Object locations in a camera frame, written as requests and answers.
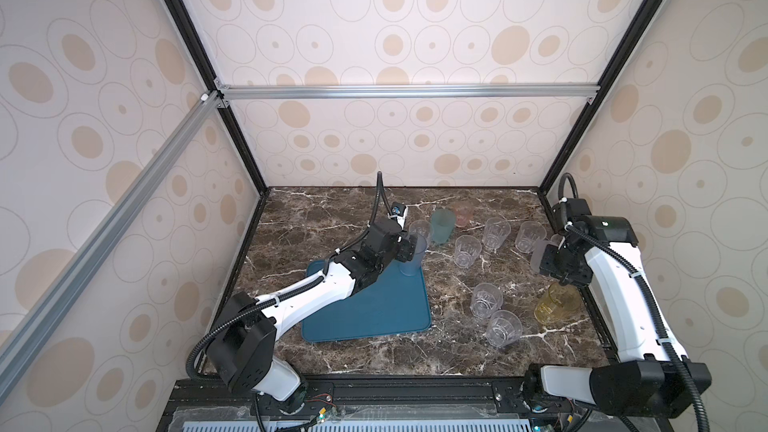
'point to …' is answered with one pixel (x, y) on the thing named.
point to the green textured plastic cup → (443, 221)
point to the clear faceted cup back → (496, 231)
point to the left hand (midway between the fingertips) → (414, 229)
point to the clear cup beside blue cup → (421, 227)
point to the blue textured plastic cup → (411, 267)
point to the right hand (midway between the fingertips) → (556, 273)
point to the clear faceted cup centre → (467, 248)
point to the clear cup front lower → (503, 328)
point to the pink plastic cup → (463, 216)
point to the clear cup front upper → (486, 298)
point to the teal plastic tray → (395, 302)
